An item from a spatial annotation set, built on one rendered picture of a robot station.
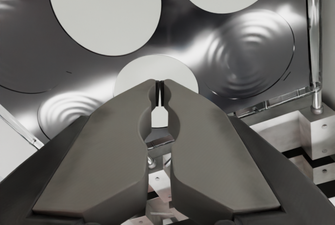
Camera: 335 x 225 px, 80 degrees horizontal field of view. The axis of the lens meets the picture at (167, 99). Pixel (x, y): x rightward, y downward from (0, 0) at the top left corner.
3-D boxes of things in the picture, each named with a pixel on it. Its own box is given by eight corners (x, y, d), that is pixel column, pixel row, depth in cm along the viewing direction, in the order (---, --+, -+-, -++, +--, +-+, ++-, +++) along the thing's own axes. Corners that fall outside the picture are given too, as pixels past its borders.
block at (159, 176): (143, 161, 33) (142, 177, 30) (163, 155, 32) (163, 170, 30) (163, 188, 37) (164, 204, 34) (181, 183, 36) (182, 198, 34)
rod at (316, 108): (306, 85, 26) (314, 90, 24) (318, 81, 25) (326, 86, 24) (308, 112, 28) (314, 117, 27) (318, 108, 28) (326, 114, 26)
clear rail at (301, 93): (65, 167, 31) (61, 175, 30) (317, 77, 25) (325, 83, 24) (71, 172, 32) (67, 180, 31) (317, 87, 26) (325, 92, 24)
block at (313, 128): (297, 110, 29) (311, 123, 26) (323, 102, 28) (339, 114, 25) (301, 146, 33) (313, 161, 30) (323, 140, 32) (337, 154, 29)
